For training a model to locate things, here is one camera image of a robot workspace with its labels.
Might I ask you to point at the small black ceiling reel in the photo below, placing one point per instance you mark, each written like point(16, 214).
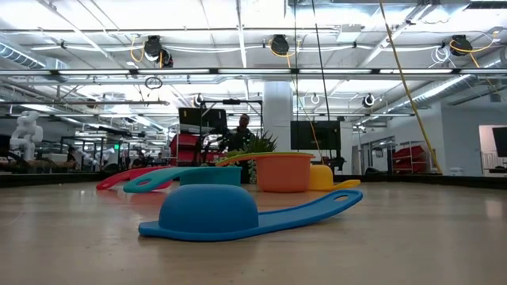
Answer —
point(198, 100)
point(368, 100)

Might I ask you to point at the red plastic measuring cup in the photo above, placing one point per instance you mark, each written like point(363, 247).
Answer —
point(119, 178)

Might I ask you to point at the black metal stand frame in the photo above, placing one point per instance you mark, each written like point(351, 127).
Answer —
point(231, 101)

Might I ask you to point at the teal plastic measuring cup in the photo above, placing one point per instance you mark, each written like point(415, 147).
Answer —
point(210, 176)

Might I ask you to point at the yellow plastic measuring cup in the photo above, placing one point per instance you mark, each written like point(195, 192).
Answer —
point(321, 176)

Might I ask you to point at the green succulent plant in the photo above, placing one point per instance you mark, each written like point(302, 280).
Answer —
point(259, 144)

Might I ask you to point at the red tool cart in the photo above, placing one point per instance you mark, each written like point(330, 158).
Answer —
point(186, 148)

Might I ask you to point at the person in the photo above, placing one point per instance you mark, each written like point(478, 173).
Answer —
point(239, 136)

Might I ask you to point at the dark wall screen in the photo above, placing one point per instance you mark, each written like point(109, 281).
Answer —
point(501, 141)

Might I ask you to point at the shelf with red bins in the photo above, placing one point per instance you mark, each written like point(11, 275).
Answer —
point(412, 152)

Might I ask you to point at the black monitor on cart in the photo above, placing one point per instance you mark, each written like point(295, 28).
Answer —
point(198, 118)

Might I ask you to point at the orange plastic measuring cup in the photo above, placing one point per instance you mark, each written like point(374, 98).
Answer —
point(283, 174)

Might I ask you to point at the blue plastic measuring cup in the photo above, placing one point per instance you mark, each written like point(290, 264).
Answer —
point(208, 210)

